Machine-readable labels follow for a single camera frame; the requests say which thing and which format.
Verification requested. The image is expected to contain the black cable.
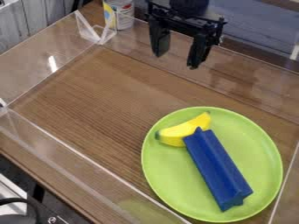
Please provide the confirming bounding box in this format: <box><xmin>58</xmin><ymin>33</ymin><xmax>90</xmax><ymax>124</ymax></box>
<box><xmin>0</xmin><ymin>197</ymin><xmax>42</xmax><ymax>224</ymax></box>

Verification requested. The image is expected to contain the blue plastic block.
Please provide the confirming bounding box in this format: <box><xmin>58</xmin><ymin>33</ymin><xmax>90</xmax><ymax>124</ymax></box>
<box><xmin>182</xmin><ymin>128</ymin><xmax>253</xmax><ymax>212</ymax></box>

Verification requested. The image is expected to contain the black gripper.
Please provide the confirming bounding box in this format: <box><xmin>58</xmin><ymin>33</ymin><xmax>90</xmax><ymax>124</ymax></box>
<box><xmin>145</xmin><ymin>0</ymin><xmax>226</xmax><ymax>70</ymax></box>

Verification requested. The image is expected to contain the clear acrylic enclosure wall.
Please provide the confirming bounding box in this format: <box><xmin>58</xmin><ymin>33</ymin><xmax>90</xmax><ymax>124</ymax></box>
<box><xmin>0</xmin><ymin>3</ymin><xmax>299</xmax><ymax>224</ymax></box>

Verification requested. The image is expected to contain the clear acrylic corner bracket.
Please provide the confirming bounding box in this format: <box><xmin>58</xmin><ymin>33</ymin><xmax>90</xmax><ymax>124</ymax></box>
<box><xmin>74</xmin><ymin>10</ymin><xmax>117</xmax><ymax>46</ymax></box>

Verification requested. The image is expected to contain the white yellow can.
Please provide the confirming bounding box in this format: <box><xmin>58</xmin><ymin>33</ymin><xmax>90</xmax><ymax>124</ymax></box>
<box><xmin>102</xmin><ymin>0</ymin><xmax>134</xmax><ymax>31</ymax></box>

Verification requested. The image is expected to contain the green round plate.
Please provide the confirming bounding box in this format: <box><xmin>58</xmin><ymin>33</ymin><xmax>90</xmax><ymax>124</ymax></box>
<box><xmin>141</xmin><ymin>107</ymin><xmax>284</xmax><ymax>223</ymax></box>

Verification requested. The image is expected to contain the yellow toy banana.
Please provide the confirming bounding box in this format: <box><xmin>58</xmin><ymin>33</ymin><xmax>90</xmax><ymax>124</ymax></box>
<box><xmin>154</xmin><ymin>111</ymin><xmax>210</xmax><ymax>147</ymax></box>

